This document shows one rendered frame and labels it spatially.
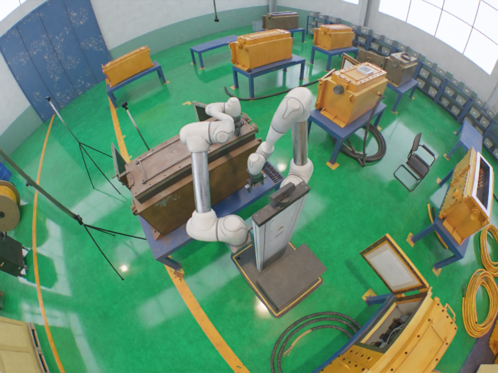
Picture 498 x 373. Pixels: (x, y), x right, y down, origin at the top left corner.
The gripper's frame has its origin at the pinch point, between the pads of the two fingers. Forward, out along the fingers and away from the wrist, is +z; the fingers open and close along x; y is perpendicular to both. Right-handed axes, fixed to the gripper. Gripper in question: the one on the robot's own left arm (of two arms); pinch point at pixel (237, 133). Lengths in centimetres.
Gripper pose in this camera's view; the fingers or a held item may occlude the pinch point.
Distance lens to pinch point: 192.1
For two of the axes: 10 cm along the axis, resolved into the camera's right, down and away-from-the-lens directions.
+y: -5.7, -6.7, 4.7
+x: -8.2, 5.0, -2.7
